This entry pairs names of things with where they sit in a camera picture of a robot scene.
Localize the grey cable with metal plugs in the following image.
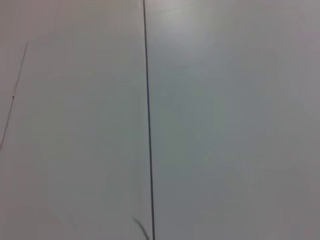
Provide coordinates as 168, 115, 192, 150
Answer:
131, 216, 151, 240

